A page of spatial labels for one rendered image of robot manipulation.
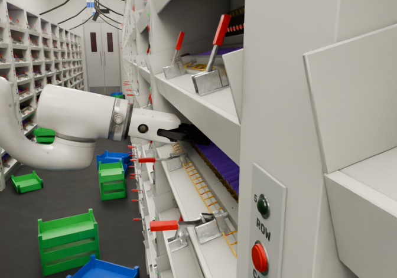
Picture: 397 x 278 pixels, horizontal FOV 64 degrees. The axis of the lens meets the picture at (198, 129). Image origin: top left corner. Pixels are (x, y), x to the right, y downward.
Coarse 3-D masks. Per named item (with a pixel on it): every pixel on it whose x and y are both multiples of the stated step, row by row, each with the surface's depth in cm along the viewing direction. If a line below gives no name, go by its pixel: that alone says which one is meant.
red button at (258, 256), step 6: (258, 246) 19; (252, 252) 20; (258, 252) 19; (252, 258) 20; (258, 258) 19; (264, 258) 18; (258, 264) 19; (264, 264) 18; (258, 270) 19; (264, 270) 19
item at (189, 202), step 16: (160, 144) 83; (176, 176) 62; (192, 176) 60; (176, 192) 56; (192, 192) 54; (192, 208) 49; (192, 240) 42; (224, 240) 40; (208, 256) 38; (224, 256) 37; (208, 272) 35; (224, 272) 35
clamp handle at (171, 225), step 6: (150, 222) 40; (156, 222) 40; (162, 222) 40; (168, 222) 40; (174, 222) 40; (180, 222) 41; (186, 222) 41; (192, 222) 41; (198, 222) 41; (204, 222) 41; (150, 228) 39; (156, 228) 39; (162, 228) 39; (168, 228) 40; (174, 228) 40
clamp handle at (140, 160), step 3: (171, 156) 66; (138, 159) 64; (141, 159) 64; (144, 159) 64; (147, 159) 65; (150, 159) 65; (153, 159) 65; (156, 159) 65; (159, 159) 65; (162, 159) 66; (165, 159) 66; (168, 159) 66; (141, 162) 64; (144, 162) 65; (147, 162) 65; (150, 162) 65
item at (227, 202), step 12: (180, 144) 75; (192, 156) 63; (204, 168) 56; (192, 180) 56; (204, 180) 54; (216, 180) 51; (204, 192) 50; (216, 192) 47; (228, 192) 46; (228, 204) 43
